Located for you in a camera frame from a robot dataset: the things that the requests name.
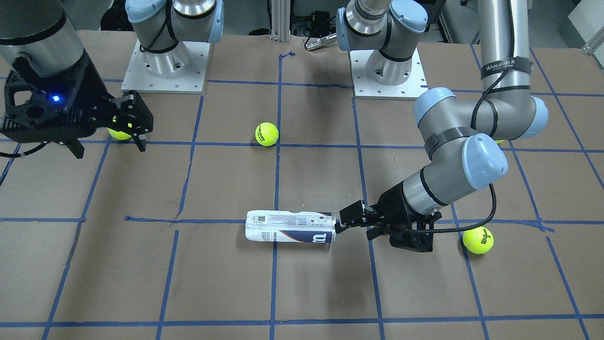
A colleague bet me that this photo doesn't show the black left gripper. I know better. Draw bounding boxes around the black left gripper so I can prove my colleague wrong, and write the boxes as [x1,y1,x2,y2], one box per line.
[335,182,436,253]

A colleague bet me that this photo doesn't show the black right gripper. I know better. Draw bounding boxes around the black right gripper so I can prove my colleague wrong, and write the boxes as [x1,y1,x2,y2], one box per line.
[4,52,154,159]

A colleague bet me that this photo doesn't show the tennis ball can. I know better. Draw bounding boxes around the tennis ball can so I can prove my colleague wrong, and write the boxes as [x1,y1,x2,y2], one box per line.
[244,210,336,244]

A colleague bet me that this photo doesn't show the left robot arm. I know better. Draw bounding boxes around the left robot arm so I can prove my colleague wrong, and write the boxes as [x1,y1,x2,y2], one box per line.
[335,0,549,252]

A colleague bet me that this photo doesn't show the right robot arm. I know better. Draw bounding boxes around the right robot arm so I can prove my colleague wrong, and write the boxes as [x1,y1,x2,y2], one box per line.
[1,0,224,159]

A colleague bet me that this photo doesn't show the tennis ball front Wilson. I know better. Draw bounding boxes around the tennis ball front Wilson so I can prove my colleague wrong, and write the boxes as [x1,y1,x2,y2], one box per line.
[462,227,494,255]

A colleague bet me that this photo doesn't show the tennis ball centre Head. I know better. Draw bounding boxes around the tennis ball centre Head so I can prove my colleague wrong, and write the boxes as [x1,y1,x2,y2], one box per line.
[254,122,279,147]

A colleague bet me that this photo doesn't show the silver metal cylinder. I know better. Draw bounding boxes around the silver metal cylinder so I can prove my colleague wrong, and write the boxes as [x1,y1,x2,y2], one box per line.
[304,33,338,51]

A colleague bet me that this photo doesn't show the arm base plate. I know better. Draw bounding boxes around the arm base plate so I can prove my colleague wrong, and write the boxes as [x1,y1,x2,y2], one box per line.
[121,42,212,94]
[349,49,428,101]

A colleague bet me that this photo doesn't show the aluminium frame post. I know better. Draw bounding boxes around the aluminium frame post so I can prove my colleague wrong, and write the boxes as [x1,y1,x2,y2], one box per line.
[269,0,291,44]

